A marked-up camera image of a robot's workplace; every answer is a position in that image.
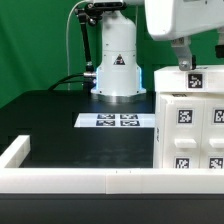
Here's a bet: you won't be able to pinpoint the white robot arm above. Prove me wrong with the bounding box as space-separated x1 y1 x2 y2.
90 0 224 102

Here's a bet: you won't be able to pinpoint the white cabinet body box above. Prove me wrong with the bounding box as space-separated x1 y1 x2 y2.
153 93 224 169

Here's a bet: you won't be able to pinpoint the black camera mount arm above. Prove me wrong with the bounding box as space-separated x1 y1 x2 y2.
75 3 98 92

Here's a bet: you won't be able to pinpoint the white obstacle fence frame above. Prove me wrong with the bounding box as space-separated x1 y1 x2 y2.
0 135 224 194

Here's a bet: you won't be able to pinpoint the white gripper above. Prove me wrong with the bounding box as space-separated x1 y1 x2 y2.
145 0 224 71

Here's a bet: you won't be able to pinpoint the white cabinet top block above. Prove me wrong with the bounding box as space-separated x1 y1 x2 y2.
154 65 224 93

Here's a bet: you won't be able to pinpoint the white cabinet door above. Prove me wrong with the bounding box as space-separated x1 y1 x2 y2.
201 95 224 169
162 96 204 169

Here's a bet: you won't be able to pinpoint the white base tag plate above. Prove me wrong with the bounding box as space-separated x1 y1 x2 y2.
74 113 155 128

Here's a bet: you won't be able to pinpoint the black and grey cables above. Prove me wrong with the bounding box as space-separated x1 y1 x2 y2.
48 0 98 92

